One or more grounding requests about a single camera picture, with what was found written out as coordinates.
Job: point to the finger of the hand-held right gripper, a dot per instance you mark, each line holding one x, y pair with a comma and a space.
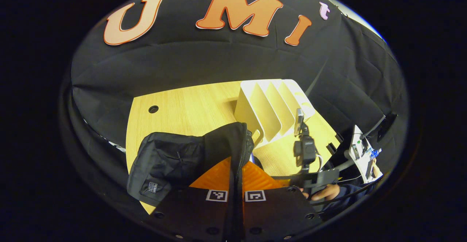
290, 180

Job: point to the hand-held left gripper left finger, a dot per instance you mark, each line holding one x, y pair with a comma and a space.
197, 212

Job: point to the plain black cloth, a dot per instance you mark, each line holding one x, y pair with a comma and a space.
365, 74
91, 154

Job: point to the black backdrop cloth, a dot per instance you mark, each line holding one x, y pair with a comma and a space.
204, 59

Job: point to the black table bracket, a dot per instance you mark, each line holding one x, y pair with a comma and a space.
334, 148
339, 138

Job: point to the black schoolbag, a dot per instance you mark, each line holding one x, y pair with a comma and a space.
175, 154

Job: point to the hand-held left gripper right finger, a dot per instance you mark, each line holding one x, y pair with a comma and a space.
277, 212

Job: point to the cream plastic bookshelf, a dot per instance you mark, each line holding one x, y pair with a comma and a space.
255, 110

